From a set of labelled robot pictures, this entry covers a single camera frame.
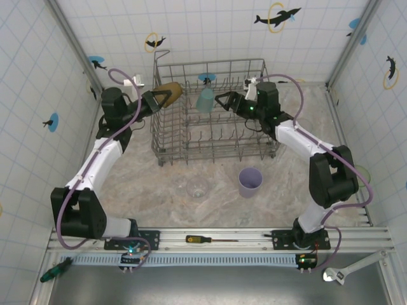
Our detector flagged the amber textured plastic cup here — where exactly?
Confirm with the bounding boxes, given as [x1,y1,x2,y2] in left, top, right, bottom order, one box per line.
[154,81,184,107]

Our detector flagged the teal plastic cup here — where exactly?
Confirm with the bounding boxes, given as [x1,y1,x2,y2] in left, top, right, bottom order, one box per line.
[195,88,214,114]

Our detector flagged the lilac plastic cup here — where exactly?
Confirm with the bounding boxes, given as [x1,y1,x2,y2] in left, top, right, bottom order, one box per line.
[238,167,264,199]

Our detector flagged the clear round plastic cup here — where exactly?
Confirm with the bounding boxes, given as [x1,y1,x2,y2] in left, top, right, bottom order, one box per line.
[186,177,210,200]

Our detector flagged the green translucent plastic cup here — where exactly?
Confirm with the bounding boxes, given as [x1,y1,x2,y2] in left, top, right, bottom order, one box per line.
[354,164,372,184]

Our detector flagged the blue plastic cup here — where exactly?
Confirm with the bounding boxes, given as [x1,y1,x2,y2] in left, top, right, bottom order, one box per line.
[197,72,217,86]

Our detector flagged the blue circle shark sticker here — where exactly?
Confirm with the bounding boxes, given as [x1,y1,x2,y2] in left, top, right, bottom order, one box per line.
[87,55,108,71]

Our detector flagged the blue circle fish sticker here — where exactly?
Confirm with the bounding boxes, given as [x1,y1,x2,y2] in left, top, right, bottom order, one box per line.
[42,112,60,133]

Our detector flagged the yellow black screwdriver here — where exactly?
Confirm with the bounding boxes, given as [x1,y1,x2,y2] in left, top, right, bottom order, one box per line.
[185,234,240,245]

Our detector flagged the steel adjustable wrench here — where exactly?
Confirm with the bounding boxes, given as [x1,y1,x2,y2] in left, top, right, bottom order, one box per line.
[322,250,389,286]

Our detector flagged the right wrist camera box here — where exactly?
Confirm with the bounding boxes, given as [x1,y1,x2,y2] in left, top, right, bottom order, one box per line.
[243,77,260,99]

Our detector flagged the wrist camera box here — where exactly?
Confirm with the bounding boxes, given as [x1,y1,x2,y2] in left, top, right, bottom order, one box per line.
[243,77,260,99]
[123,74,146,88]

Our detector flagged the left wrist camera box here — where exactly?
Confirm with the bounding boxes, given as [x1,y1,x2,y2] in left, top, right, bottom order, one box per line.
[123,74,146,88]

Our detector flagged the small dolphin ring sticker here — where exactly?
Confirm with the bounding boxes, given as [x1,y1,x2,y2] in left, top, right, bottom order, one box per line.
[144,31,167,53]

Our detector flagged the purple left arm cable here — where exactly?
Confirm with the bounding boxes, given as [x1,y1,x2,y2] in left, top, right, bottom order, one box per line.
[56,68,153,271]

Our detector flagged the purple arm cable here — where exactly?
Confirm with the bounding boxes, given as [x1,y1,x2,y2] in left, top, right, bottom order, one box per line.
[56,68,153,271]
[254,73,373,273]

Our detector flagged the aluminium corner post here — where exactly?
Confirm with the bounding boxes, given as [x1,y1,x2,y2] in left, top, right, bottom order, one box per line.
[326,0,382,88]
[47,0,106,96]

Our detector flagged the grey wire dish rack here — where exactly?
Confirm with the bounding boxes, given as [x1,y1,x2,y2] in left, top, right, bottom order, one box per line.
[149,50,282,168]

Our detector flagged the aluminium side rail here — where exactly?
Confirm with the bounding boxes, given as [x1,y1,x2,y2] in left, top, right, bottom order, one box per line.
[326,84,375,227]

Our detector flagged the large dolphin ring sticker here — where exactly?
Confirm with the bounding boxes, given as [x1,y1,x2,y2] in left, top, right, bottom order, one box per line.
[253,2,302,34]

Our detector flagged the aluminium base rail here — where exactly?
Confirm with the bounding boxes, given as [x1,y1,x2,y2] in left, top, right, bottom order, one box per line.
[47,226,395,255]

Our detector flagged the white slotted cable duct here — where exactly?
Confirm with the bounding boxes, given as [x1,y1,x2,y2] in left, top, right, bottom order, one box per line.
[60,254,300,268]

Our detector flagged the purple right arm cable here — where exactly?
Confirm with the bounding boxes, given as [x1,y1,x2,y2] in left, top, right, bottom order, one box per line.
[254,73,373,273]

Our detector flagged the green handled screwdriver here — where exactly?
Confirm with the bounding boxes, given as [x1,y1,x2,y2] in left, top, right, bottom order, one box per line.
[39,257,73,283]

